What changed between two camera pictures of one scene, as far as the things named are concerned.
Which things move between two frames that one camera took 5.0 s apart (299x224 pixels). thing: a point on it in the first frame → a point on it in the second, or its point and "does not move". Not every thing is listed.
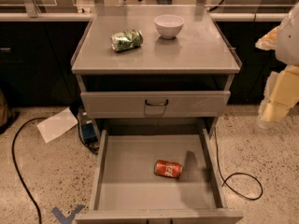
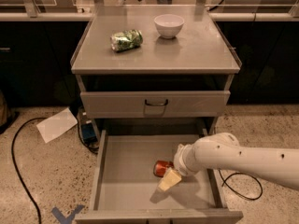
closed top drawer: [155, 104] does not move
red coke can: [167, 168] does not move
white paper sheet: [54, 126] does not move
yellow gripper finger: [268, 41] → [185, 161]
